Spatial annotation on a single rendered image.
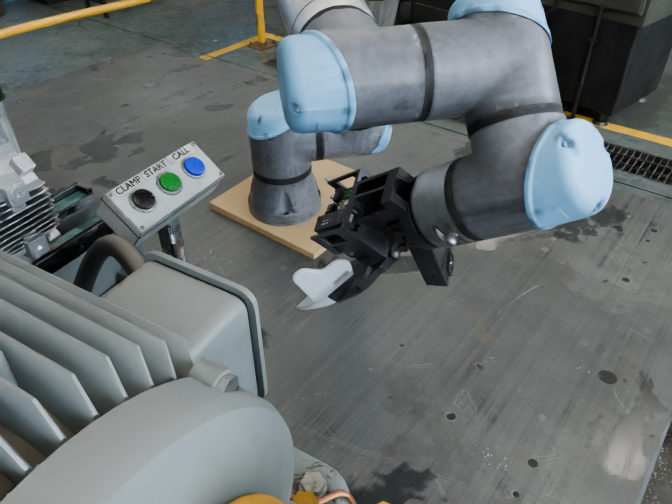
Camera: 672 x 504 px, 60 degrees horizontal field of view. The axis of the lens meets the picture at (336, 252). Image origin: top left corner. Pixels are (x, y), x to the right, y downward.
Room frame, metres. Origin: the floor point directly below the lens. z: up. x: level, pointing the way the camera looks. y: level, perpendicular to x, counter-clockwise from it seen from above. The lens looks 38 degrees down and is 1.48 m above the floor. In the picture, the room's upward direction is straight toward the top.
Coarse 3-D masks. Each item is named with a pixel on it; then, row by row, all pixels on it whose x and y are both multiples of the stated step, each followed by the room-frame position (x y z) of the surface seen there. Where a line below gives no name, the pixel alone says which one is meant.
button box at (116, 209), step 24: (192, 144) 0.76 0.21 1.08; (168, 168) 0.71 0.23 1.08; (216, 168) 0.75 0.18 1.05; (120, 192) 0.64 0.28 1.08; (168, 192) 0.67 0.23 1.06; (192, 192) 0.69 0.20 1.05; (120, 216) 0.61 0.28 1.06; (144, 216) 0.62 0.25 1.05; (168, 216) 0.64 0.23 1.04; (144, 240) 0.63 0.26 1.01
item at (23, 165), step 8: (24, 152) 0.72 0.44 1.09; (16, 160) 0.71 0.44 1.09; (24, 160) 0.71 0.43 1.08; (16, 168) 0.71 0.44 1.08; (24, 168) 0.70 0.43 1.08; (32, 168) 0.71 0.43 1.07; (48, 232) 0.71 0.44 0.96; (56, 232) 0.72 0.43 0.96; (48, 240) 0.70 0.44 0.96; (56, 240) 0.72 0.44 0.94
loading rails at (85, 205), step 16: (64, 192) 0.88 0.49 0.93; (80, 192) 0.90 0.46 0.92; (64, 208) 0.84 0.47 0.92; (80, 208) 0.87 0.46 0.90; (96, 208) 0.89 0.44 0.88; (64, 224) 0.83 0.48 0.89; (80, 224) 0.80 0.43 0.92; (96, 224) 0.78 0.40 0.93; (64, 240) 0.75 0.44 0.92; (80, 240) 0.75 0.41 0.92; (48, 256) 0.70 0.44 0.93; (64, 256) 0.72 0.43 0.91; (80, 256) 0.74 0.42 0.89; (48, 272) 0.69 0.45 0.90; (64, 272) 0.71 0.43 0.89; (112, 272) 0.78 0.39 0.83; (96, 288) 0.75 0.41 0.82
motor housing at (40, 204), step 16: (0, 144) 0.73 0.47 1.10; (0, 160) 0.71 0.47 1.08; (16, 176) 0.70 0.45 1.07; (32, 176) 0.72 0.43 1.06; (32, 192) 0.70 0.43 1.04; (48, 192) 0.71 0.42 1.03; (0, 208) 0.66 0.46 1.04; (32, 208) 0.68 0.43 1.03; (48, 208) 0.70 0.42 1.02; (0, 224) 0.64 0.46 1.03; (16, 224) 0.66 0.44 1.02; (32, 224) 0.67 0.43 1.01; (48, 224) 0.69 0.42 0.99; (0, 240) 0.63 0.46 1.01; (16, 240) 0.64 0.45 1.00; (16, 256) 0.64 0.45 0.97
